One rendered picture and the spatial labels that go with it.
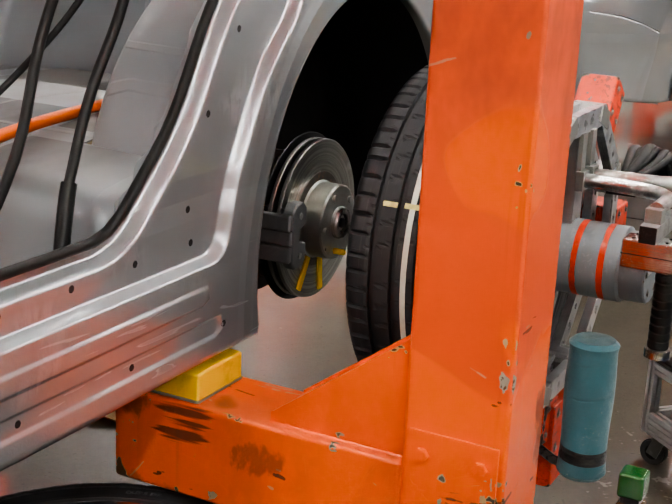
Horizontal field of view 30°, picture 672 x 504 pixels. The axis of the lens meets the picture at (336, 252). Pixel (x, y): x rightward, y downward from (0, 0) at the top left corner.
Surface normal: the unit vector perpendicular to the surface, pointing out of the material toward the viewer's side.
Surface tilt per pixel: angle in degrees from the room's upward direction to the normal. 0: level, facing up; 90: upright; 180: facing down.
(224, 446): 90
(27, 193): 46
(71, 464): 0
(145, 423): 90
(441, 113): 90
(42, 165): 7
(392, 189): 64
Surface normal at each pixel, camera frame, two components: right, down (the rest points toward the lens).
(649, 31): 0.50, 0.28
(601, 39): 0.11, 0.39
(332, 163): 0.88, 0.17
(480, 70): -0.47, 0.22
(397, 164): -0.36, -0.34
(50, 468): 0.04, -0.96
